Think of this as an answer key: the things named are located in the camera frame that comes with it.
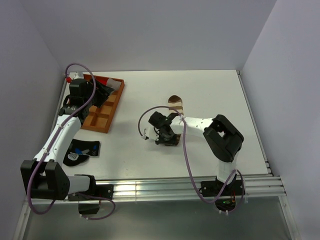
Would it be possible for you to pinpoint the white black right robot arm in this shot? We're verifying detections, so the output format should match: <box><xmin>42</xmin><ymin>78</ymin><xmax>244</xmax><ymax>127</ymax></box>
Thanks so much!
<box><xmin>143</xmin><ymin>111</ymin><xmax>244</xmax><ymax>195</ymax></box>

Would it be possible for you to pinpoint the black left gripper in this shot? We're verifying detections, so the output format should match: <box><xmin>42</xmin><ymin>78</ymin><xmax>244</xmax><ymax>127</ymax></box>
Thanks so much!
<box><xmin>83</xmin><ymin>78</ymin><xmax>114</xmax><ymax>108</ymax></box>

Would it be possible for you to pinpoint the black patterned sock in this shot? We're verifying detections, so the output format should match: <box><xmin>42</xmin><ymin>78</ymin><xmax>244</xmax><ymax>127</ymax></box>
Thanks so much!
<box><xmin>63</xmin><ymin>139</ymin><xmax>101</xmax><ymax>167</ymax></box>

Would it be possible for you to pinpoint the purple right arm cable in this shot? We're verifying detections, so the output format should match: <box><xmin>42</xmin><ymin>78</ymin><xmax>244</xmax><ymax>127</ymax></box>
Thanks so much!
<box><xmin>137</xmin><ymin>105</ymin><xmax>245</xmax><ymax>216</ymax></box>

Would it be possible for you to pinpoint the aluminium front rail frame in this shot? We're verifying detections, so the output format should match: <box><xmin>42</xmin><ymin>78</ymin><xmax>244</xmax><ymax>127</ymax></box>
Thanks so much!
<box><xmin>96</xmin><ymin>174</ymin><xmax>287</xmax><ymax>203</ymax></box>

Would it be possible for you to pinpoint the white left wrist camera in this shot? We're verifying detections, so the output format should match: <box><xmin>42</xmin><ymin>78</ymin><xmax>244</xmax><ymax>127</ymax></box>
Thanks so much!
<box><xmin>65</xmin><ymin>71</ymin><xmax>84</xmax><ymax>83</ymax></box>

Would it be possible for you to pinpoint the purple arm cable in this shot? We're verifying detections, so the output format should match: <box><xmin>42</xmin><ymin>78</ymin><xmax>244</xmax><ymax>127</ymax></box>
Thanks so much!
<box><xmin>26</xmin><ymin>62</ymin><xmax>116</xmax><ymax>221</ymax></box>
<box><xmin>137</xmin><ymin>105</ymin><xmax>245</xmax><ymax>216</ymax></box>

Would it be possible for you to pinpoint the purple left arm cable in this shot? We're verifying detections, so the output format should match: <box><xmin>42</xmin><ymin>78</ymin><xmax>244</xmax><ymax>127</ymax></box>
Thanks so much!
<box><xmin>26</xmin><ymin>62</ymin><xmax>116</xmax><ymax>221</ymax></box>

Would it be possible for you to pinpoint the rolled red sock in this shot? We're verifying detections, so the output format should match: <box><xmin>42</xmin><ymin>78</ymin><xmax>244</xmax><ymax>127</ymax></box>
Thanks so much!
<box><xmin>96</xmin><ymin>78</ymin><xmax>108</xmax><ymax>85</ymax></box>

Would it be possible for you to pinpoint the rolled grey sock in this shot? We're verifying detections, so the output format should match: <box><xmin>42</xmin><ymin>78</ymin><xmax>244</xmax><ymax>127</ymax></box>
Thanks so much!
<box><xmin>106</xmin><ymin>78</ymin><xmax>122</xmax><ymax>91</ymax></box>

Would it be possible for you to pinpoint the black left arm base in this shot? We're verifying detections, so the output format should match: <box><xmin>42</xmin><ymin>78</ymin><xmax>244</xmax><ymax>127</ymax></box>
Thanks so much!
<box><xmin>67</xmin><ymin>184</ymin><xmax>116</xmax><ymax>221</ymax></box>

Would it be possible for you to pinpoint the brown beige striped sock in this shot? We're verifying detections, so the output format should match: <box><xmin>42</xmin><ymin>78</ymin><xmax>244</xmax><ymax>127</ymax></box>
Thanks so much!
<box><xmin>167</xmin><ymin>95</ymin><xmax>184</xmax><ymax>146</ymax></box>

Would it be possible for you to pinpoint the brown wooden compartment tray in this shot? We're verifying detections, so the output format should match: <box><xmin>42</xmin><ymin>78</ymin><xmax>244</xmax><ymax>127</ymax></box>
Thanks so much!
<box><xmin>81</xmin><ymin>75</ymin><xmax>125</xmax><ymax>134</ymax></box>

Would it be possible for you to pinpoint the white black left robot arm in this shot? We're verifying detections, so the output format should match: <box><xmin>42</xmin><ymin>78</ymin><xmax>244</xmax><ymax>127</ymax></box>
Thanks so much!
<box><xmin>20</xmin><ymin>78</ymin><xmax>114</xmax><ymax>200</ymax></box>

